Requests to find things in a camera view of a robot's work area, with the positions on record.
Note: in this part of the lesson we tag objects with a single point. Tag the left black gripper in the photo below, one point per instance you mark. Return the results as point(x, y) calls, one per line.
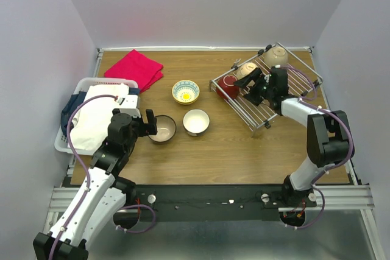
point(147, 128)

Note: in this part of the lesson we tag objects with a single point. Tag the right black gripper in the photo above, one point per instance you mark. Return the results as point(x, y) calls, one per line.
point(244, 81)

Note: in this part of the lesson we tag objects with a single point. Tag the red bowl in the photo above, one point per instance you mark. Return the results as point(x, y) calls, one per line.
point(227, 85)

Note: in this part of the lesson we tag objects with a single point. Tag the teal white bowl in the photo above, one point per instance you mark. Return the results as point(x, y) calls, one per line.
point(196, 122)

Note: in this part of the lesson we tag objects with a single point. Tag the cream striped bowl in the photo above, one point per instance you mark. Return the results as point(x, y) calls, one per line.
point(185, 87)

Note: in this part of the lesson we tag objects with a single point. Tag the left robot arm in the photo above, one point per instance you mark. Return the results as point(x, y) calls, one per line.
point(102, 193)

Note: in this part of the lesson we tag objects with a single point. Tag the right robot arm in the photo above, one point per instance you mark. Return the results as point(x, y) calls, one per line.
point(329, 140)

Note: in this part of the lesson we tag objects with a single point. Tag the beige bowl with drawing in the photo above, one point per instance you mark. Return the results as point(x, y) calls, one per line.
point(245, 70)

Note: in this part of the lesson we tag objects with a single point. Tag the plain beige bowl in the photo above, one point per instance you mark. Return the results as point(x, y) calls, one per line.
point(276, 56)

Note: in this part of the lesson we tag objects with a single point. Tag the white cloth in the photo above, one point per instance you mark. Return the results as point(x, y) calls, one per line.
point(92, 120)

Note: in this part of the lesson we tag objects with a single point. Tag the red folded cloth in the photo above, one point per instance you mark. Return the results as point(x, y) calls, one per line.
point(137, 67)

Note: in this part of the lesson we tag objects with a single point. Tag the navy blue garment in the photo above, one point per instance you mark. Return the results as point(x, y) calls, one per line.
point(74, 101)

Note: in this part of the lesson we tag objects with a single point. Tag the wire dish rack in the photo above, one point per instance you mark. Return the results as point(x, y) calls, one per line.
point(261, 116)

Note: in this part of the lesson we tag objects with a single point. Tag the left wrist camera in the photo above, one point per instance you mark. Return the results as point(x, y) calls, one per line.
point(129, 105)

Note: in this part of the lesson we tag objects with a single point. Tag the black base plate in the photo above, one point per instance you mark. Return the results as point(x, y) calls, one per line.
point(212, 202)

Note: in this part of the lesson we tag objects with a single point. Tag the aluminium frame rail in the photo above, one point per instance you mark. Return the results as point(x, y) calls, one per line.
point(337, 197)

